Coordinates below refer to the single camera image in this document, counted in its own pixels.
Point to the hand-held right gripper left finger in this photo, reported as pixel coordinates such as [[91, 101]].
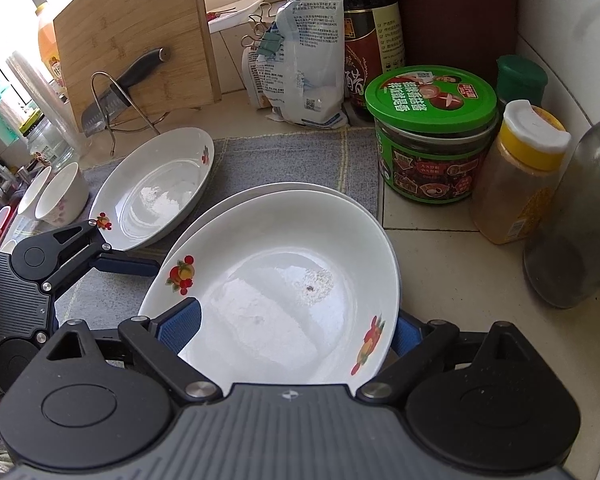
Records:
[[180, 325]]

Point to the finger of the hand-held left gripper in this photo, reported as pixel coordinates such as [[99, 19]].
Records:
[[130, 265]]

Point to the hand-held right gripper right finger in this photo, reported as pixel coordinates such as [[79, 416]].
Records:
[[410, 332]]

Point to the white fruit print plate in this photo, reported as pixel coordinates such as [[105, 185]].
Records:
[[150, 185], [275, 188], [280, 260]]

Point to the white floral bowl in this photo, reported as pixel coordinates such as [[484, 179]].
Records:
[[30, 195], [65, 200]]

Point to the glass jar green yellow lid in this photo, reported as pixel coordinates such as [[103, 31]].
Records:
[[47, 145]]

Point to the clear plastic wrap roll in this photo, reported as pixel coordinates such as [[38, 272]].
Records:
[[17, 90], [60, 110]]

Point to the yellow cap spice jar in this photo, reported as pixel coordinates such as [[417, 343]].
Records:
[[515, 185]]

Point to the red cap glass bottle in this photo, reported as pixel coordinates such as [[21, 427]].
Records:
[[570, 235]]

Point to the grey blue checked cloth mat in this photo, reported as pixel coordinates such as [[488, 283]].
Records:
[[290, 160]]

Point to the green lid sauce jar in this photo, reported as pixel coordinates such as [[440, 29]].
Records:
[[430, 105]]

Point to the white seasoning packet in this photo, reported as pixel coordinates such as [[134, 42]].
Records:
[[260, 75]]

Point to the orange cooking wine jug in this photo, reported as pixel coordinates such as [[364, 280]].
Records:
[[50, 45]]

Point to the bamboo cutting board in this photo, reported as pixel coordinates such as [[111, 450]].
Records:
[[130, 20]]

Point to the blue white salt bag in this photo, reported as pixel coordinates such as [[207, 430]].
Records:
[[310, 60]]

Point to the white windowsill tray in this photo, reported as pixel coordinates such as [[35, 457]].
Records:
[[240, 15]]

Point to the green cap bottle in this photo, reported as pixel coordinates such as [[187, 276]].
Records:
[[522, 80]]

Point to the dark soy sauce bottle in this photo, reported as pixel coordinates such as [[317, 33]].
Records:
[[365, 35]]

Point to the dark red knife block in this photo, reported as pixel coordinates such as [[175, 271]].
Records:
[[455, 10]]

